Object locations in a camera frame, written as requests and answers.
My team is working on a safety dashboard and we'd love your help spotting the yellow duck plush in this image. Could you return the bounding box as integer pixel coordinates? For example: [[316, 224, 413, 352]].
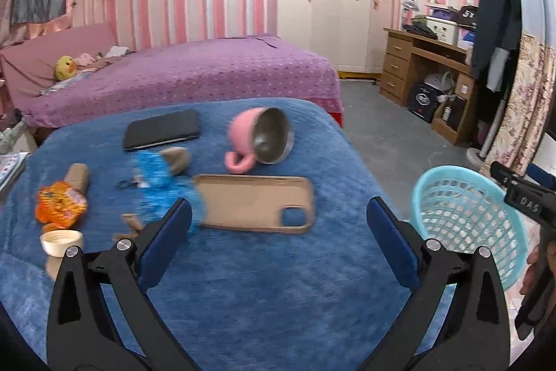
[[53, 56, 78, 81]]

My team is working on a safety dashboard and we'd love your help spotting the floral curtain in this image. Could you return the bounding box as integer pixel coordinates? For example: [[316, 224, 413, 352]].
[[491, 32, 556, 176]]

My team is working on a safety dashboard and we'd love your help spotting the wooden desk with drawers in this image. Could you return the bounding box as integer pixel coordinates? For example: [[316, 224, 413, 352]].
[[380, 27, 479, 146]]

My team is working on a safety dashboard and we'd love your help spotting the white appliance under desk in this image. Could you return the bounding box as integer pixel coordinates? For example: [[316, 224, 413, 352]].
[[423, 71, 455, 94]]

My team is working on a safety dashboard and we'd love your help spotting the dark hanging jacket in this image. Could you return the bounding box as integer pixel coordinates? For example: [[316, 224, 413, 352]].
[[471, 0, 522, 80]]

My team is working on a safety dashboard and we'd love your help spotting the beige cloth pouch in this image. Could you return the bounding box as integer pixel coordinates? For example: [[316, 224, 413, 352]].
[[158, 147, 192, 176]]

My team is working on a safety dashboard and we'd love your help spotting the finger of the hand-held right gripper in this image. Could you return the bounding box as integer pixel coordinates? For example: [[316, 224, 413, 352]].
[[490, 161, 528, 191]]

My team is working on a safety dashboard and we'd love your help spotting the orange snack packet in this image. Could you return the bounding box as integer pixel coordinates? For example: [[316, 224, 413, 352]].
[[35, 181, 88, 233]]

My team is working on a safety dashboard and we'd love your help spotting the blue plastic wrapper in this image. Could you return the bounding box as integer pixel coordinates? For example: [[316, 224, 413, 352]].
[[132, 151, 207, 235]]

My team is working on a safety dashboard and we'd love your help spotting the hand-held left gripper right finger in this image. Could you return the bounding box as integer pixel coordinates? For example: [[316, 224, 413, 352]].
[[366, 196, 511, 371]]

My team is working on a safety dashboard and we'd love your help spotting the black printed bag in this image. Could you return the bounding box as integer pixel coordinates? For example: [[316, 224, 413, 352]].
[[408, 82, 439, 123]]

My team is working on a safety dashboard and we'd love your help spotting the small brown cardboard scrap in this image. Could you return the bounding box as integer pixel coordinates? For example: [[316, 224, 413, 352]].
[[114, 213, 144, 241]]

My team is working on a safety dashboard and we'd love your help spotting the white fan stand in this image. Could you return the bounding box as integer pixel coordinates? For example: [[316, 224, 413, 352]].
[[467, 93, 509, 169]]

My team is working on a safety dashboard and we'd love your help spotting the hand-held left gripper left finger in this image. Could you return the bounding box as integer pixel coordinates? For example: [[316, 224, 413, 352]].
[[46, 198, 201, 371]]

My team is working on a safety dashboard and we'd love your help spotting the pink cup with metal lining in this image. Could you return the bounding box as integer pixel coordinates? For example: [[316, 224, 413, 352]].
[[224, 107, 295, 175]]

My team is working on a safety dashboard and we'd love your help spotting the brown cardboard tube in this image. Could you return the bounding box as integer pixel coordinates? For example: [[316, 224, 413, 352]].
[[65, 163, 90, 198]]

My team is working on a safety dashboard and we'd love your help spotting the light blue plastic basket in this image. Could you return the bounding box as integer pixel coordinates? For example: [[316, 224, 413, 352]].
[[410, 165, 530, 294]]

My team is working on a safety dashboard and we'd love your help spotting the dark clothes pile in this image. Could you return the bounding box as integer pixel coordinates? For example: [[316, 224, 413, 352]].
[[402, 23, 437, 39]]

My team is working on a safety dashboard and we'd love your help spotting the white storage box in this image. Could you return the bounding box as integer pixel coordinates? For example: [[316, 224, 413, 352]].
[[423, 15, 459, 46]]

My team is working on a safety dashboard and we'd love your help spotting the bed with purple bedspread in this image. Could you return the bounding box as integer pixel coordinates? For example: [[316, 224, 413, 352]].
[[19, 34, 345, 129]]

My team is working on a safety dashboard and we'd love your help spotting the beige phone case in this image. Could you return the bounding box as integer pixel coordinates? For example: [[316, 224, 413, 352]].
[[191, 174, 316, 234]]

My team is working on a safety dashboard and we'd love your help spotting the pink covered headboard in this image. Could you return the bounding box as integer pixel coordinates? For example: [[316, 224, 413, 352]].
[[0, 22, 131, 111]]

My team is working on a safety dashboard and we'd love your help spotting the person's right hand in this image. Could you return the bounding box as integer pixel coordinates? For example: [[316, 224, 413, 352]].
[[520, 241, 556, 298]]

